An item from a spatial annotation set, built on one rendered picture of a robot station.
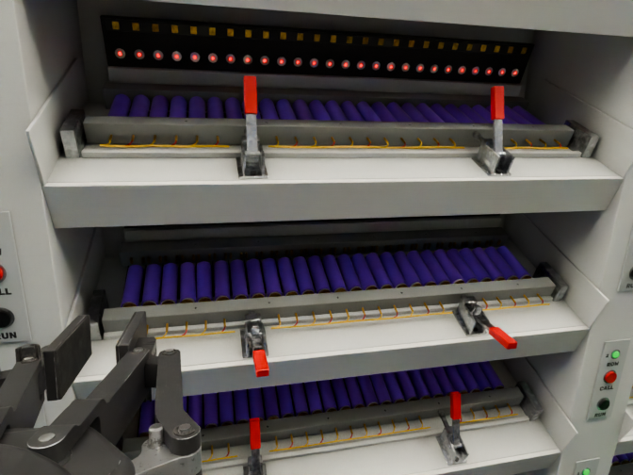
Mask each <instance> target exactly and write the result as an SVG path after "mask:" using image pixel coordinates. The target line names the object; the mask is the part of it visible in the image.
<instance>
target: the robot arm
mask: <svg viewBox="0 0 633 475"><path fill-rule="evenodd" d="M115 348H116V363H117V365H116V366H115V367H114V368H113V369H112V370H111V371H110V372H109V373H108V374H107V375H106V377H105V378H104V379H103V380H102V381H101V383H99V384H98V385H97V386H96V387H95V388H94V389H93V390H92V392H91V393H90V394H89V395H88V396H87V397H86V398H85V399H77V400H74V401H72V402H71V404H70V405H69V406H68V407H67V408H66V409H65V410H64V411H63V412H62V413H61V414H60V415H59V416H58V417H57V418H56V419H55V420H54V421H53V422H52V423H51V424H50V425H49V426H43V427H40V428H34V426H35V423H36V420H37V418H38V415H39V413H40V410H41V407H42V405H43V402H44V400H45V397H44V390H45V389H46V397H47V401H58V400H61V399H62V398H63V396H64V395H65V394H66V392H67V391H68V389H69V388H70V386H71V385H72V383H73V381H74V380H75V378H76V377H77V375H78V374H79V372H80V371H81V369H82V368H83V367H84V366H85V364H86V363H87V361H88V360H89V358H90V357H91V355H92V350H91V340H90V324H89V315H80V316H77V317H76V318H75V319H74V320H73V321H72V322H71V323H70V324H69V325H68V326H67V327H66V328H65V329H64V330H63V331H62V332H61V334H60V335H59V336H58V337H57V338H56V339H55V340H54V341H53V342H52V343H51V344H50V345H46V346H44V347H42V348H41V345H39V344H26V345H23V346H20V347H18V348H16V349H15V355H16V364H15V365H14V367H13V369H9V370H4V371H1V370H0V475H203V473H202V446H201V428H200V426H199V425H198V424H197V423H196V422H195V421H194V420H193V419H192V418H191V417H190V416H189V414H188V413H187V412H186V411H185V410H184V404H183V386H182V368H181V352H180V351H179V350H176V349H166V350H164V351H162V352H160V353H159V355H158V356H157V349H156V338H155V337H154V336H149V337H147V324H146V312H145V311H138V312H135V313H134V315H133V316H132V318H131V319H130V321H129V322H128V324H127V326H126V328H125V329H124V331H123V333H122V335H121V337H120V339H119V341H118V342H117V344H116V346H115ZM152 387H154V388H156V391H155V404H154V414H155V424H153V425H151V426H150V427H149V439H148V440H146V441H145V442H144V443H143V444H142V446H141V454H140V455H139V456H138V457H137V458H135V459H134V460H131V459H130V458H129V457H127V456H126V455H125V454H124V453H123V452H121V451H120V450H119V449H118V448H117V447H115V446H116V445H117V443H118V441H119V440H120V438H121V437H122V435H123V433H124V431H125V430H126V428H127V427H128V425H129V423H130V422H131V420H132V419H133V417H134V415H135V414H136V412H137V411H138V409H139V407H140V406H141V405H142V403H143V402H146V401H150V402H151V401H152Z"/></svg>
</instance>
